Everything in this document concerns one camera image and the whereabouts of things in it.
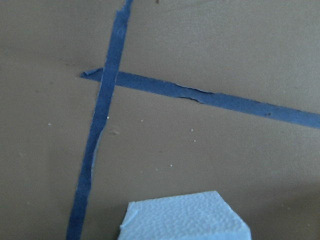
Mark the light blue foam block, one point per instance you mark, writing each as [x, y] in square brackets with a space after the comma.
[197, 216]

